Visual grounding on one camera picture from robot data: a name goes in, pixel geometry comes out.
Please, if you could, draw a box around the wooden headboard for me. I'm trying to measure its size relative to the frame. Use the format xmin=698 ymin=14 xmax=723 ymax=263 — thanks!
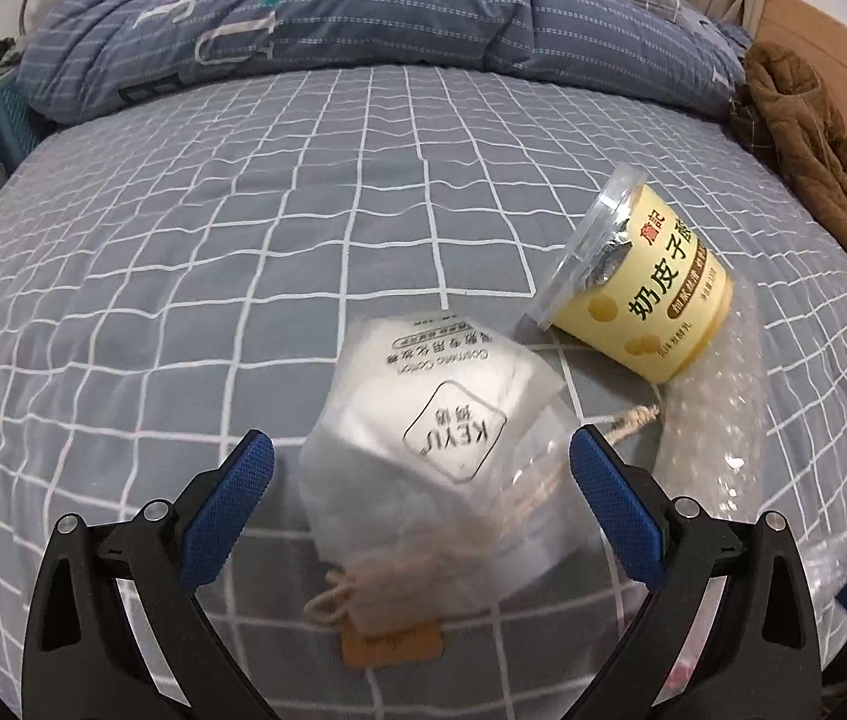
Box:
xmin=764 ymin=0 xmax=847 ymax=166

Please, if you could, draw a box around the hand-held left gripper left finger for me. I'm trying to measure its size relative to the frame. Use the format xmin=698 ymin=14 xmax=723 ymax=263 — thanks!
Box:
xmin=20 ymin=429 xmax=276 ymax=720

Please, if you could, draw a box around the blue striped duvet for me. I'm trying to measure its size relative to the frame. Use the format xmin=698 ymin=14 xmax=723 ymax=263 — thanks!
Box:
xmin=18 ymin=0 xmax=756 ymax=125

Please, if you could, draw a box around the brown quilted jacket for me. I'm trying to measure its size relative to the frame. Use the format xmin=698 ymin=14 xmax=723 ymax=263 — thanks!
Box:
xmin=727 ymin=41 xmax=847 ymax=287

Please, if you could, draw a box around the white cotton pad pouch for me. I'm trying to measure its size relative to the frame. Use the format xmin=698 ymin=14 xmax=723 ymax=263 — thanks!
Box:
xmin=298 ymin=311 xmax=608 ymax=670

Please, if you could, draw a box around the bed with grey checked sheet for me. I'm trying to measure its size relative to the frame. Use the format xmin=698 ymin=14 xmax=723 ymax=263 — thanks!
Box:
xmin=0 ymin=64 xmax=847 ymax=720

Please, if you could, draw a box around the yellow yogurt cup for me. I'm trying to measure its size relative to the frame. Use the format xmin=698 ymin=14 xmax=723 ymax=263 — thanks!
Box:
xmin=517 ymin=163 xmax=737 ymax=386

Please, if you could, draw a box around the clear bubble wrap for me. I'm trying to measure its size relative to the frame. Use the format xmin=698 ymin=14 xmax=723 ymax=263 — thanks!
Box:
xmin=652 ymin=270 xmax=789 ymax=524

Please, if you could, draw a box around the teal suitcase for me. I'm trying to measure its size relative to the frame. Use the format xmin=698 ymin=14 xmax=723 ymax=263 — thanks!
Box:
xmin=0 ymin=79 xmax=47 ymax=175

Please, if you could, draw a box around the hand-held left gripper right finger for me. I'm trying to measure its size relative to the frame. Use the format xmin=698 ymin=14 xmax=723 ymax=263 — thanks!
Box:
xmin=568 ymin=424 xmax=824 ymax=720

